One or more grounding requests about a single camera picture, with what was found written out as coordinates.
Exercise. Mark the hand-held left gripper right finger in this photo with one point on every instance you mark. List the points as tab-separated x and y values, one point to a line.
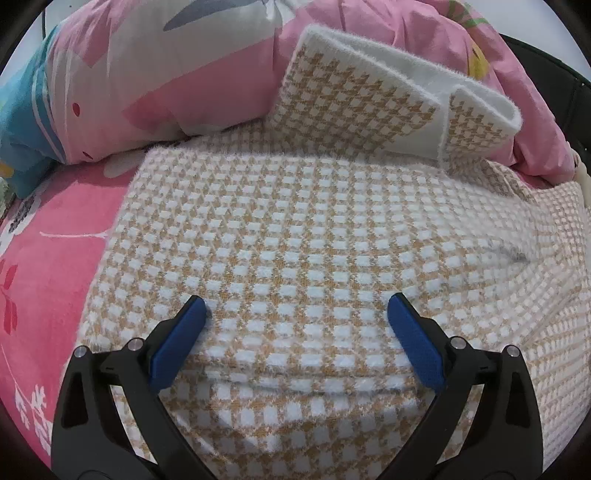
415	341

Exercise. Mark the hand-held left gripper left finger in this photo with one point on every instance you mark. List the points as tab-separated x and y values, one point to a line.
178	341

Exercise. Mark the tan white houndstooth sweater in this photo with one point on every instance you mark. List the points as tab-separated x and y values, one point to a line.
300	230

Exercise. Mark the pink floral bed blanket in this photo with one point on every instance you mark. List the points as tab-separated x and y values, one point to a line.
55	258

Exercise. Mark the green patterned cushion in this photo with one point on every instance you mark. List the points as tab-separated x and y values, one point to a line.
4	187

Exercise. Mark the pink printed quilt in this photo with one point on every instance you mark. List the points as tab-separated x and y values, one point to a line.
207	69

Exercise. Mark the black padded headboard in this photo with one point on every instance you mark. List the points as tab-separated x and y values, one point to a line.
554	83

